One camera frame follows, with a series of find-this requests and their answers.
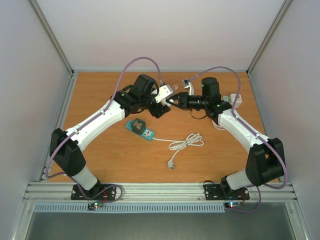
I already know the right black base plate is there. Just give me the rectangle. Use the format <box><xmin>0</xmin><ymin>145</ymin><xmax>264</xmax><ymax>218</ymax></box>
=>
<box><xmin>202</xmin><ymin>181</ymin><xmax>250</xmax><ymax>201</ymax></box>

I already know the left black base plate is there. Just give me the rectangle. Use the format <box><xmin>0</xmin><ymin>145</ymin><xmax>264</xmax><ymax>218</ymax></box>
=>
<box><xmin>70</xmin><ymin>184</ymin><xmax>117</xmax><ymax>201</ymax></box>

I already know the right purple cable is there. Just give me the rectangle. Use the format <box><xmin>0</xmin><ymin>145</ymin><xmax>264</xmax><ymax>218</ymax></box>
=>
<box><xmin>189</xmin><ymin>65</ymin><xmax>289</xmax><ymax>213</ymax></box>

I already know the right controller board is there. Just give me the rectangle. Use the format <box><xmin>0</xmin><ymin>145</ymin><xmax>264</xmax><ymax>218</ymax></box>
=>
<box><xmin>224</xmin><ymin>201</ymin><xmax>244</xmax><ymax>209</ymax></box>

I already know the white cube adapter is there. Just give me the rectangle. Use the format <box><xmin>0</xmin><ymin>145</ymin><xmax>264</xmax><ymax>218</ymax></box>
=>
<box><xmin>228</xmin><ymin>93</ymin><xmax>242</xmax><ymax>109</ymax></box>

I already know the teal power strip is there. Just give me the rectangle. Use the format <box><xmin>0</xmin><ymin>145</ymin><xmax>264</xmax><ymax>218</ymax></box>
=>
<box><xmin>125</xmin><ymin>118</ymin><xmax>155</xmax><ymax>142</ymax></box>

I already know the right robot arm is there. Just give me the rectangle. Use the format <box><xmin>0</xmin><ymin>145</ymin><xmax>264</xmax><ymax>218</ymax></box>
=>
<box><xmin>166</xmin><ymin>77</ymin><xmax>288</xmax><ymax>198</ymax></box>

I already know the white power strip cord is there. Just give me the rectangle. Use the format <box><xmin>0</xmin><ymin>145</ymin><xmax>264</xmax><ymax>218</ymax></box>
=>
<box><xmin>152</xmin><ymin>132</ymin><xmax>205</xmax><ymax>171</ymax></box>

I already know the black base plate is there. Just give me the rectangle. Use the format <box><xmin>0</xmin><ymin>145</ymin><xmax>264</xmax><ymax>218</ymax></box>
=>
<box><xmin>202</xmin><ymin>181</ymin><xmax>250</xmax><ymax>201</ymax></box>
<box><xmin>70</xmin><ymin>184</ymin><xmax>117</xmax><ymax>201</ymax></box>

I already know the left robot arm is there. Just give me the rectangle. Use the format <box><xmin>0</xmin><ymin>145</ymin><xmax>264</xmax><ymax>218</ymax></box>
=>
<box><xmin>49</xmin><ymin>74</ymin><xmax>174</xmax><ymax>199</ymax></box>

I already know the dark green dragon cube adapter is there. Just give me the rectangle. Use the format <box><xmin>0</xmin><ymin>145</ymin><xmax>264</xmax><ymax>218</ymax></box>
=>
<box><xmin>131</xmin><ymin>118</ymin><xmax>146</xmax><ymax>135</ymax></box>

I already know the grey slotted cable duct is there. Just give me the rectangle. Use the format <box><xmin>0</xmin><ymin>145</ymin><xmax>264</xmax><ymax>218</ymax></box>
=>
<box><xmin>34</xmin><ymin>202</ymin><xmax>225</xmax><ymax>214</ymax></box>

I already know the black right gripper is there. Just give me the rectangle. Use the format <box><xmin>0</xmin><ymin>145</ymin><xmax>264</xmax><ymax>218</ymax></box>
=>
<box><xmin>166</xmin><ymin>91</ymin><xmax>209</xmax><ymax>112</ymax></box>

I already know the aluminium frame rail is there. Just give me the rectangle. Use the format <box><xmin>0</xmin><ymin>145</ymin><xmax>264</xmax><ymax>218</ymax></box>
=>
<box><xmin>22</xmin><ymin>182</ymin><xmax>298</xmax><ymax>203</ymax></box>

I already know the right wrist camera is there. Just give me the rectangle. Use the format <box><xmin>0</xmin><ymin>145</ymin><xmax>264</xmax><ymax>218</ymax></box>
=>
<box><xmin>182</xmin><ymin>78</ymin><xmax>195</xmax><ymax>96</ymax></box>

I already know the controller board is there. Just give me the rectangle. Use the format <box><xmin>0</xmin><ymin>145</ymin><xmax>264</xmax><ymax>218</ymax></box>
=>
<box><xmin>87</xmin><ymin>201</ymin><xmax>104</xmax><ymax>211</ymax></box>
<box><xmin>224</xmin><ymin>201</ymin><xmax>244</xmax><ymax>209</ymax></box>

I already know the light green plug adapter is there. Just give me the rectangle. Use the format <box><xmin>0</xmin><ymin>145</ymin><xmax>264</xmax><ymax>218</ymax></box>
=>
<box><xmin>222</xmin><ymin>95</ymin><xmax>229</xmax><ymax>102</ymax></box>

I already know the left controller board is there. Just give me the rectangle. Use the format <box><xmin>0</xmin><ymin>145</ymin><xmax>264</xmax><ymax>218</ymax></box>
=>
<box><xmin>87</xmin><ymin>201</ymin><xmax>104</xmax><ymax>211</ymax></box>

